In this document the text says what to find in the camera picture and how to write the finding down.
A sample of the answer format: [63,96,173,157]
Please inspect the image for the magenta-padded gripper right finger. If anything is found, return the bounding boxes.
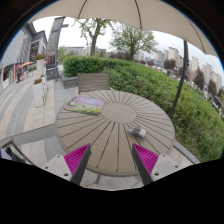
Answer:
[131,143,183,186]

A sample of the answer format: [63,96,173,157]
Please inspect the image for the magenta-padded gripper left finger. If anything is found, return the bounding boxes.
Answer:
[41,143,93,186]

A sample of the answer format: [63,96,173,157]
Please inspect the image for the grey transparent computer mouse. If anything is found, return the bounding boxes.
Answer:
[128,125,148,140]

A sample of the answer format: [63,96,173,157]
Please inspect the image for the flower-print mouse pad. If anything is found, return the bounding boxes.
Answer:
[63,96,106,117]

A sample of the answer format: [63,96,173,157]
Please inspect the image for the low white flower planter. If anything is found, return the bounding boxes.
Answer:
[32,77,48,108]

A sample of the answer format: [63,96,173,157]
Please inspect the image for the green trimmed hedge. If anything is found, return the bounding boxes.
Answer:
[62,54,224,163]

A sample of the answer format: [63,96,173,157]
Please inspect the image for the brown slatted wooden chair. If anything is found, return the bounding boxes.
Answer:
[77,72,111,95]

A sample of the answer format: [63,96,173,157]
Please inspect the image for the tall white flower planter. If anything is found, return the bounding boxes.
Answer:
[34,53,47,78]

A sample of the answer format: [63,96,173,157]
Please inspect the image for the dark curved parasol pole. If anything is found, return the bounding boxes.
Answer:
[168,39,190,119]

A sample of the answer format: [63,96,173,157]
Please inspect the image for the distant apartment buildings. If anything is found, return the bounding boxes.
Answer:
[154,46,224,93]

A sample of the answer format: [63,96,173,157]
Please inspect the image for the grey shopfront building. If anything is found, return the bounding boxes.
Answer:
[0,22,48,91]

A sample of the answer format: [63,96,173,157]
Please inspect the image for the grey sign pylon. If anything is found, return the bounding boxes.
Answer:
[45,16,69,81]

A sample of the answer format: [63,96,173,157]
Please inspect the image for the full leafy tree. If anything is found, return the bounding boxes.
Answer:
[109,22,158,61]

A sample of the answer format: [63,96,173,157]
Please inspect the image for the sparse-leaved tree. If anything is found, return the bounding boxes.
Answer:
[78,18,114,57]

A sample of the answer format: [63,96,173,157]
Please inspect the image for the beige parasol canopy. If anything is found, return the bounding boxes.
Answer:
[28,0,219,58]

